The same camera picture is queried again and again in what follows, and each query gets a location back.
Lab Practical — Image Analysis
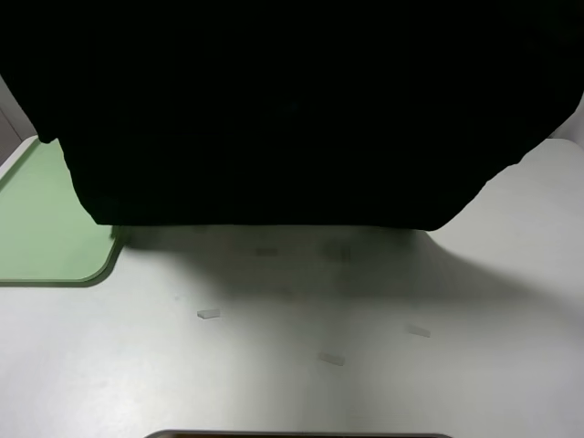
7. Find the black short sleeve t-shirt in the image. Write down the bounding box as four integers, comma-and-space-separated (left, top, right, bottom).
1, 1, 583, 231

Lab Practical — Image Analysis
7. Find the green plastic tray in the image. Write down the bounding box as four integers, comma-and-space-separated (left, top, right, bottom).
1, 136, 122, 287

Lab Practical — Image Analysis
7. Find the clear tape piece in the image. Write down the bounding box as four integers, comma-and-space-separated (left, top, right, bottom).
318, 352, 346, 367
406, 324, 432, 338
197, 308, 221, 320

